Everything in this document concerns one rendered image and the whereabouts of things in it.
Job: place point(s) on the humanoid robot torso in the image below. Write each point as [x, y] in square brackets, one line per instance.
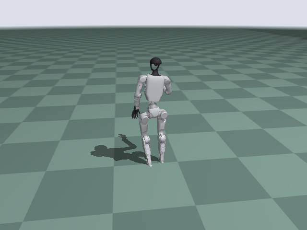
[153, 90]

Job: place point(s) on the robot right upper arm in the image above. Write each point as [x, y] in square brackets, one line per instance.
[167, 85]

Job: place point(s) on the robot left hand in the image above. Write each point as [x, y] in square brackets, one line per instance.
[135, 112]

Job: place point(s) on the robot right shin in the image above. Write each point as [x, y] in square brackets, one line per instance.
[161, 148]

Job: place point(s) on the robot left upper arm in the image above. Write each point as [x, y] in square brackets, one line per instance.
[141, 80]

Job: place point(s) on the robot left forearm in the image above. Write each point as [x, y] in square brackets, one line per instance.
[137, 102]

